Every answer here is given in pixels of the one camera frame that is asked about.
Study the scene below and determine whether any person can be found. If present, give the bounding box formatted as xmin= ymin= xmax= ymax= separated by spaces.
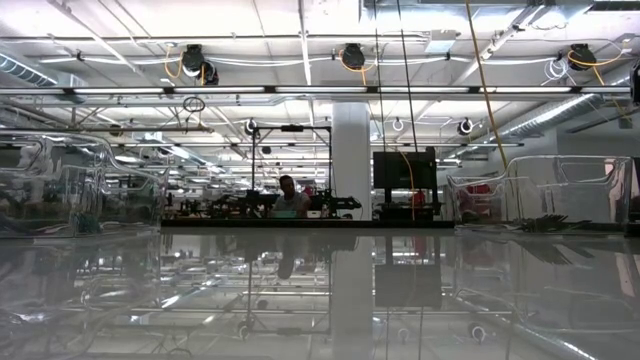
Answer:
xmin=271 ymin=173 xmax=313 ymax=219

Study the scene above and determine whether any white building column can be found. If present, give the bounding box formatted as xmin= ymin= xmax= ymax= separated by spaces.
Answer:
xmin=331 ymin=101 xmax=373 ymax=221

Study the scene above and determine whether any black monitor on stand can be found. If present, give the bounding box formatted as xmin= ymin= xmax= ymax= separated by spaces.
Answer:
xmin=371 ymin=146 xmax=440 ymax=221

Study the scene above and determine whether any long ceiling light strip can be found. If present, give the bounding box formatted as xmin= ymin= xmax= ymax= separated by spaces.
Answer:
xmin=0 ymin=85 xmax=640 ymax=96

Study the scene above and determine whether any red storage bin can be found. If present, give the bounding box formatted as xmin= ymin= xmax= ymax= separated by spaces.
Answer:
xmin=459 ymin=182 xmax=495 ymax=217

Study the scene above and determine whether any clear plastic bin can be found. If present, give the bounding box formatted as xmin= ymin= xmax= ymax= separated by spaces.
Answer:
xmin=0 ymin=129 xmax=170 ymax=237
xmin=445 ymin=153 xmax=632 ymax=235

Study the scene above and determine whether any black frame rig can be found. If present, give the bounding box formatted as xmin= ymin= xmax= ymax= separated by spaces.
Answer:
xmin=249 ymin=123 xmax=333 ymax=221

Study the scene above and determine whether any orange cable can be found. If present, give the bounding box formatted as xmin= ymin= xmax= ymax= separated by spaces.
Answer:
xmin=398 ymin=148 xmax=417 ymax=222

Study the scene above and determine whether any thin black hanging cable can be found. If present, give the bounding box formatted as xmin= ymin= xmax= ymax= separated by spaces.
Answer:
xmin=373 ymin=0 xmax=387 ymax=151

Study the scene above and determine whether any black ceiling cable reel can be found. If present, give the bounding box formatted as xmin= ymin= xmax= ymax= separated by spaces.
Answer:
xmin=337 ymin=42 xmax=375 ymax=85
xmin=179 ymin=43 xmax=220 ymax=86
xmin=565 ymin=42 xmax=631 ymax=71

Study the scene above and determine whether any black hanging cable with coil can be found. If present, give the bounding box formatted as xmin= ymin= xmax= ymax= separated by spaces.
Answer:
xmin=397 ymin=0 xmax=420 ymax=152

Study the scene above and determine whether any silver ventilation duct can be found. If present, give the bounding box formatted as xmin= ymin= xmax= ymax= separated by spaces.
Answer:
xmin=499 ymin=62 xmax=640 ymax=144
xmin=0 ymin=52 xmax=90 ymax=105

